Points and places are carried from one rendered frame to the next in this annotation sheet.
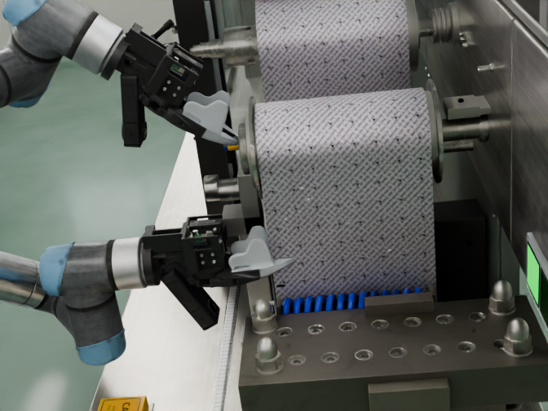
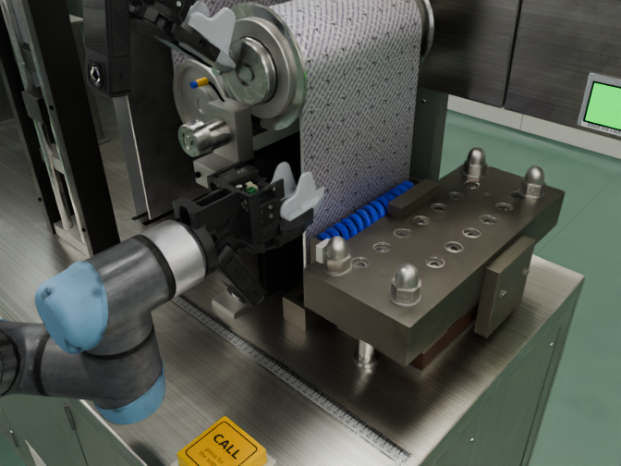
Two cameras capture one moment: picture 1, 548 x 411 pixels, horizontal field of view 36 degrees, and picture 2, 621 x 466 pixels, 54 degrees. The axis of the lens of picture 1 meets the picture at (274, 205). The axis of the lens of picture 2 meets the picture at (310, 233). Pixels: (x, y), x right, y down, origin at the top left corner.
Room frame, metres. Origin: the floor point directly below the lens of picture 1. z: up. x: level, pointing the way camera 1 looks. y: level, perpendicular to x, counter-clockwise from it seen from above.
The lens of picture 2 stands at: (0.66, 0.52, 1.48)
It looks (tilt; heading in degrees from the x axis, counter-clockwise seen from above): 34 degrees down; 308
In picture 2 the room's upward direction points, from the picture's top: 1 degrees counter-clockwise
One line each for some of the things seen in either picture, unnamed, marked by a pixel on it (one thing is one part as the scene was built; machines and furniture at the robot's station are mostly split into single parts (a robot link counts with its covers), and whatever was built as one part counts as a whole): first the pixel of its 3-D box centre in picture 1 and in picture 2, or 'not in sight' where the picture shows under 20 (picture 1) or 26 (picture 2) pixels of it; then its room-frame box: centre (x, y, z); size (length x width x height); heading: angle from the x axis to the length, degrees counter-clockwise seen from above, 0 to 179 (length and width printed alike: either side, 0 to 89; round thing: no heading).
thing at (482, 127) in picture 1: (461, 128); not in sight; (1.11, -0.28, 1.25); 0.07 x 0.04 x 0.04; 85
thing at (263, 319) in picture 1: (262, 313); (336, 252); (1.01, 0.03, 1.05); 0.04 x 0.04 x 0.04
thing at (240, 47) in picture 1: (243, 46); not in sight; (1.39, 0.02, 1.33); 0.06 x 0.06 x 0.06; 85
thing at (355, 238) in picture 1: (351, 243); (361, 153); (1.07, -0.10, 1.11); 0.23 x 0.01 x 0.18; 85
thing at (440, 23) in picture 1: (434, 26); not in sight; (1.36, -0.30, 1.33); 0.07 x 0.07 x 0.07; 85
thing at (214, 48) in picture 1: (208, 49); not in sight; (1.39, 0.08, 1.33); 0.06 x 0.03 x 0.03; 85
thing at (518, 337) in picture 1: (518, 333); (533, 179); (0.89, -0.29, 1.05); 0.04 x 0.04 x 0.04
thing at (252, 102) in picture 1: (257, 148); (260, 68); (1.14, 0.01, 1.25); 0.15 x 0.01 x 0.15; 175
